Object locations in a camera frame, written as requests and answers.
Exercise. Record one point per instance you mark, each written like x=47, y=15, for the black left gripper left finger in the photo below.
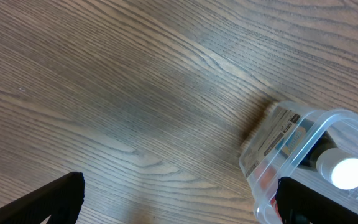
x=58, y=202

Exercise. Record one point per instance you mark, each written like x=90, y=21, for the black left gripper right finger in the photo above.
x=296, y=203

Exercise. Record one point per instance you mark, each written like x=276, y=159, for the black tube white cap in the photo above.
x=333, y=158

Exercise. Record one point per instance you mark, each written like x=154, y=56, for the clear plastic container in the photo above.
x=283, y=137

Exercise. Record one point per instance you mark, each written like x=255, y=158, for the orange tube white cap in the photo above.
x=266, y=208

